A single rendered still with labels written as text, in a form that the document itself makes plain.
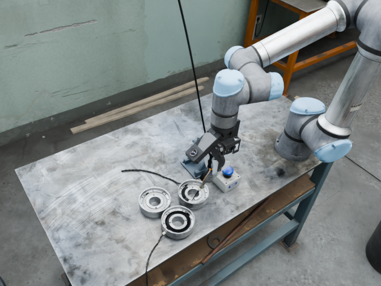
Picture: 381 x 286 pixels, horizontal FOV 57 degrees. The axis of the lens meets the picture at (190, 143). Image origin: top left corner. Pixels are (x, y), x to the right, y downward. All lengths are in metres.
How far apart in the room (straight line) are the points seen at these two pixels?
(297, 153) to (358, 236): 1.06
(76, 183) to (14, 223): 1.04
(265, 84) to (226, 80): 0.12
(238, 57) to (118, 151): 0.61
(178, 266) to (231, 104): 0.69
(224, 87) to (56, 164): 0.74
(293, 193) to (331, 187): 0.92
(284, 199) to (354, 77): 0.69
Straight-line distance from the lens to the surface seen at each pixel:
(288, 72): 3.12
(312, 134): 1.27
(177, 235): 1.09
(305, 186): 1.71
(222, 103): 0.92
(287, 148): 1.41
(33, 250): 2.15
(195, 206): 1.17
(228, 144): 1.03
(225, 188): 1.22
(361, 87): 1.16
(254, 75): 0.97
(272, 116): 1.62
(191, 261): 1.38
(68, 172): 1.34
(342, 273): 2.19
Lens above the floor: 1.76
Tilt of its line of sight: 43 degrees down
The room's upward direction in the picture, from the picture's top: 5 degrees clockwise
